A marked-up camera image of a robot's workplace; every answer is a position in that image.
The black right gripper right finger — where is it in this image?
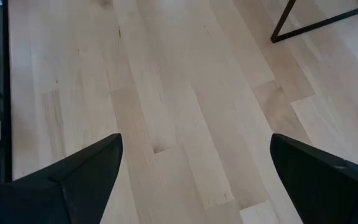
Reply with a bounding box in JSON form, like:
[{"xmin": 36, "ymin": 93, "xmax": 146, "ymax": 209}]
[{"xmin": 269, "ymin": 133, "xmax": 358, "ymax": 224}]

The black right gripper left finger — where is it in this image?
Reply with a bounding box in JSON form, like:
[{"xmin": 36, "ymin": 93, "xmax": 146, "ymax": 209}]
[{"xmin": 0, "ymin": 133, "xmax": 124, "ymax": 224}]

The wooden shelf with black legs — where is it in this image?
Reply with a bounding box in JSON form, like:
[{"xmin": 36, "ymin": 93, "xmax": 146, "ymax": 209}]
[{"xmin": 270, "ymin": 0, "xmax": 358, "ymax": 44}]

